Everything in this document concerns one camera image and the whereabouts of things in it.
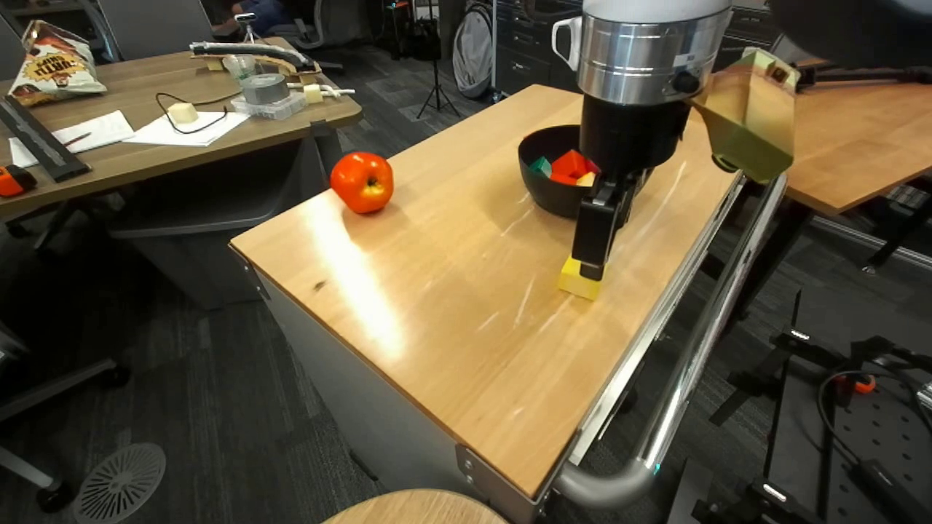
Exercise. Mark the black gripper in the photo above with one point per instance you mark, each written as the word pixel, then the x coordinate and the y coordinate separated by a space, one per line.
pixel 630 135

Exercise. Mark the yellow house shaped block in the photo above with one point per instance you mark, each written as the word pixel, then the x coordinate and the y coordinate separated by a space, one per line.
pixel 585 183

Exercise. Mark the large red orange cube block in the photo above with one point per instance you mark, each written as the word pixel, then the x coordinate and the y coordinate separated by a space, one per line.
pixel 571 165

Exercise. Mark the yellow cube block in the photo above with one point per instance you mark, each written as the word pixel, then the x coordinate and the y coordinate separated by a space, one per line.
pixel 579 283

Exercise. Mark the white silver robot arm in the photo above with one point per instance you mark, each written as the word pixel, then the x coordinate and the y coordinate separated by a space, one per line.
pixel 651 60

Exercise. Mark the black bowl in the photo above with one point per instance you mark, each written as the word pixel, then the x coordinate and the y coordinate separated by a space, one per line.
pixel 543 193

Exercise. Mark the red orange toy apple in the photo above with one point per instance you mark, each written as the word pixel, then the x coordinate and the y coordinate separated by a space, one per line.
pixel 361 186

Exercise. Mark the black drawer tool cabinet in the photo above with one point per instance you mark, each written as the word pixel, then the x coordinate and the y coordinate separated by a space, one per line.
pixel 534 49

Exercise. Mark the black tripod stand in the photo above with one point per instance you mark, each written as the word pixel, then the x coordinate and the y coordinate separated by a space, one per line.
pixel 438 88

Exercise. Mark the round fan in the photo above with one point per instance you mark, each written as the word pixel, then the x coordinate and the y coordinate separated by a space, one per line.
pixel 473 49

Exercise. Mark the wooden side table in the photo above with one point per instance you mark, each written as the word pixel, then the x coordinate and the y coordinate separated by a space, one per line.
pixel 855 135

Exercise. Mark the black folded tripod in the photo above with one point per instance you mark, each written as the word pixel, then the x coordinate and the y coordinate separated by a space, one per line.
pixel 875 74

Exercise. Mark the orange black bar clamp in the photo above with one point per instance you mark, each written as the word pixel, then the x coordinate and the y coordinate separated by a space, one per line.
pixel 860 386

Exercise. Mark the white plastic desk object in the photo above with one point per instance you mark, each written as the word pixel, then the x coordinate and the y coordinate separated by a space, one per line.
pixel 316 91

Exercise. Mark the grey metal tool cart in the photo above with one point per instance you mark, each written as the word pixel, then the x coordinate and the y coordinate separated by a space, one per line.
pixel 339 389

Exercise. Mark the round wooden stool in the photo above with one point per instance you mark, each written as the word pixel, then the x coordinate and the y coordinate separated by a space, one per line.
pixel 416 510

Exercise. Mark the curved black white headband device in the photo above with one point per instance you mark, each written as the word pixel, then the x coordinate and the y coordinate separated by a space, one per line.
pixel 252 49

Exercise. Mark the wooden office desk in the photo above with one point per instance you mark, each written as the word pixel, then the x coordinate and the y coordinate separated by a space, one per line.
pixel 192 161

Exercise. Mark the white paper sheet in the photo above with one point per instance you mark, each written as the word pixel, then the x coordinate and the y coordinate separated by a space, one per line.
pixel 192 132
pixel 90 132

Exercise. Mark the small white round charger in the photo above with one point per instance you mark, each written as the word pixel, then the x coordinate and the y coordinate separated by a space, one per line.
pixel 182 111

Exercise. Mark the grey office chair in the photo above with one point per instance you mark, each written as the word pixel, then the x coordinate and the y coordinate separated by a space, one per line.
pixel 156 24

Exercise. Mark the office chair base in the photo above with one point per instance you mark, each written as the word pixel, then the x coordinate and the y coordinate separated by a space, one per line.
pixel 96 373

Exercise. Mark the round grey floor disc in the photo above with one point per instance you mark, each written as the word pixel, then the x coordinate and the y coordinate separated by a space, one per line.
pixel 119 483

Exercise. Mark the snack bag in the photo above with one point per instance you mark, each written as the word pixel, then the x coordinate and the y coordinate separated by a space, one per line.
pixel 54 71

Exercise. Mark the small orange desk object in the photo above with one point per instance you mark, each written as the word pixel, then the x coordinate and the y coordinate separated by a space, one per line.
pixel 10 186

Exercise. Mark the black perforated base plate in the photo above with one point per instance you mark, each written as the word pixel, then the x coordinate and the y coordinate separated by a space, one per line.
pixel 875 439

